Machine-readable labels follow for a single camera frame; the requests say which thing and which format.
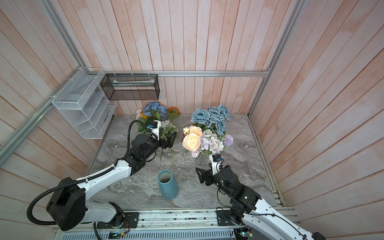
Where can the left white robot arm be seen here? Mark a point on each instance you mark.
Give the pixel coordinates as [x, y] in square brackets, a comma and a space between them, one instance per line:
[70, 206]

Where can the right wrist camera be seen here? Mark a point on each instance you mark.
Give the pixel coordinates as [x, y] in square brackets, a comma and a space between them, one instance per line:
[216, 162]

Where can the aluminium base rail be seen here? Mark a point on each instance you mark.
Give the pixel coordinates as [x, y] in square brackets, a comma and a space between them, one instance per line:
[189, 224]

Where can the peach rose stem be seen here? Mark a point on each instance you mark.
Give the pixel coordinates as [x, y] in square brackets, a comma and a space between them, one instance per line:
[192, 138]

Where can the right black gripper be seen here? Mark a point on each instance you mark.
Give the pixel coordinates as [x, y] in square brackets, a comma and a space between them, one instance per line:
[203, 176]

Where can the blue hydrangea mixed bouquet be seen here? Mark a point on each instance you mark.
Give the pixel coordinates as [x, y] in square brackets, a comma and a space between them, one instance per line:
[152, 111]

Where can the orange flower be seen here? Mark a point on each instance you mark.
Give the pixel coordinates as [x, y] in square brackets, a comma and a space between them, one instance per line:
[173, 113]

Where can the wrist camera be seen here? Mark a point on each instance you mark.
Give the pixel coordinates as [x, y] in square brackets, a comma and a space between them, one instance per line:
[154, 129]
[216, 162]

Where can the pink white hydrangea bouquet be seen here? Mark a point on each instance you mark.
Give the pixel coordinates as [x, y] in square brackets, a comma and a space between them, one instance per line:
[211, 143]

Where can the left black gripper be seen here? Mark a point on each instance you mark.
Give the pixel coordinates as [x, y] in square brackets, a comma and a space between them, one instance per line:
[170, 142]

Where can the black mesh basket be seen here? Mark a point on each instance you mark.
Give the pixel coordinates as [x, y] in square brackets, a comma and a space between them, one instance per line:
[131, 87]

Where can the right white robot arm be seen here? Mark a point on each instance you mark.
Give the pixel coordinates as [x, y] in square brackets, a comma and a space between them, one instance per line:
[250, 209]

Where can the teal blue rose bouquet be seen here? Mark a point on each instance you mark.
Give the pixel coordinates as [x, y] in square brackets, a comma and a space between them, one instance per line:
[214, 119]

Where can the white wire mesh shelf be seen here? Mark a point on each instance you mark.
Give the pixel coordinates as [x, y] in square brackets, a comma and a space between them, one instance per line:
[85, 105]

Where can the teal ceramic vase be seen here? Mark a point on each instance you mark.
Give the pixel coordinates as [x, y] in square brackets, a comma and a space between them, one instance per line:
[167, 184]

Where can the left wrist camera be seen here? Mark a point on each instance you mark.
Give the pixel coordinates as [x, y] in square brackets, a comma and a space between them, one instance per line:
[154, 129]

